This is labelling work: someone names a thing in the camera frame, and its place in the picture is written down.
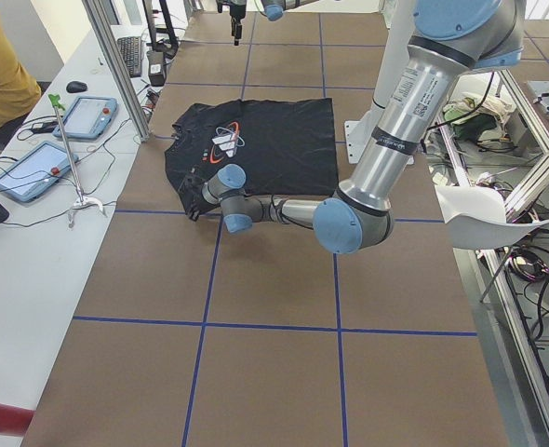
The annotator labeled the black printed t-shirt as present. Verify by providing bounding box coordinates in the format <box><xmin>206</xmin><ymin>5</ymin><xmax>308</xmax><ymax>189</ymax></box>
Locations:
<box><xmin>165</xmin><ymin>98</ymin><xmax>339</xmax><ymax>196</ymax></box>

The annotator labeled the black computer keyboard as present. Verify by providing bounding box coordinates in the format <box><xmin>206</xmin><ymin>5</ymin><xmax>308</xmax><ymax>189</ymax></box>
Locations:
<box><xmin>116</xmin><ymin>36</ymin><xmax>142</xmax><ymax>78</ymax></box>

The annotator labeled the white chair seat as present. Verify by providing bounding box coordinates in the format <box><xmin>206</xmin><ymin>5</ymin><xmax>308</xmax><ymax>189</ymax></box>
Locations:
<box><xmin>435</xmin><ymin>185</ymin><xmax>549</xmax><ymax>250</ymax></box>

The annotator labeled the white pedestal column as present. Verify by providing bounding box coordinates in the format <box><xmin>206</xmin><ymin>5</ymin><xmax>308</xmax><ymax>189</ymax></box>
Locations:
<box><xmin>370</xmin><ymin>0</ymin><xmax>415</xmax><ymax>128</ymax></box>

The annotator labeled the aluminium frame post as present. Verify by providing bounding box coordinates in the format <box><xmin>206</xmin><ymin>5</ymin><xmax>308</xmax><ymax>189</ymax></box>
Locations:
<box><xmin>82</xmin><ymin>0</ymin><xmax>150</xmax><ymax>142</ymax></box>

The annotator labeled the red cylinder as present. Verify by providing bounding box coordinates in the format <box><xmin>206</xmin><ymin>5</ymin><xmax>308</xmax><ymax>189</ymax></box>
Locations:
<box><xmin>0</xmin><ymin>403</ymin><xmax>34</xmax><ymax>437</ymax></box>

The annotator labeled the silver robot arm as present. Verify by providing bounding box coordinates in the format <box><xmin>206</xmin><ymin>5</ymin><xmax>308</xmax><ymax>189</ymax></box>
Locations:
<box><xmin>216</xmin><ymin>0</ymin><xmax>316</xmax><ymax>46</ymax></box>
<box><xmin>179</xmin><ymin>1</ymin><xmax>526</xmax><ymax>254</ymax></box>

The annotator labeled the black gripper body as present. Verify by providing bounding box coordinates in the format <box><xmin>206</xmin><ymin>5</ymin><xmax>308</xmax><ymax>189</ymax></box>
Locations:
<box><xmin>228</xmin><ymin>0</ymin><xmax>247</xmax><ymax>27</ymax></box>
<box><xmin>179</xmin><ymin>174</ymin><xmax>209</xmax><ymax>221</ymax></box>

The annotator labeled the teach pendant tablet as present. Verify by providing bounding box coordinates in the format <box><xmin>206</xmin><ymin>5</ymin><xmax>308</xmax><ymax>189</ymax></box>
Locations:
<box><xmin>0</xmin><ymin>142</ymin><xmax>71</xmax><ymax>203</ymax></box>
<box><xmin>48</xmin><ymin>94</ymin><xmax>117</xmax><ymax>141</ymax></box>

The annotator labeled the metal stand rod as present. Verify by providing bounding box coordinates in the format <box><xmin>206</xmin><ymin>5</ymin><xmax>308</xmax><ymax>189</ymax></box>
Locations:
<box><xmin>47</xmin><ymin>94</ymin><xmax>106</xmax><ymax>228</ymax></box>

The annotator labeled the black computer mouse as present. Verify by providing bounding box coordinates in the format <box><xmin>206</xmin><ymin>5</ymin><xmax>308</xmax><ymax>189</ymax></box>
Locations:
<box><xmin>65</xmin><ymin>81</ymin><xmax>87</xmax><ymax>93</ymax></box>

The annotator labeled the near teach pendant tablet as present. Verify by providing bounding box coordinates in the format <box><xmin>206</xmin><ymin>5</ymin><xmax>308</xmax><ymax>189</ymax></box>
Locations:
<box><xmin>0</xmin><ymin>142</ymin><xmax>71</xmax><ymax>203</ymax></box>

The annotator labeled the far teach pendant tablet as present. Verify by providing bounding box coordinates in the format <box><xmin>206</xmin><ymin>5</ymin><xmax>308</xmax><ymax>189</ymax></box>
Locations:
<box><xmin>48</xmin><ymin>94</ymin><xmax>117</xmax><ymax>141</ymax></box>

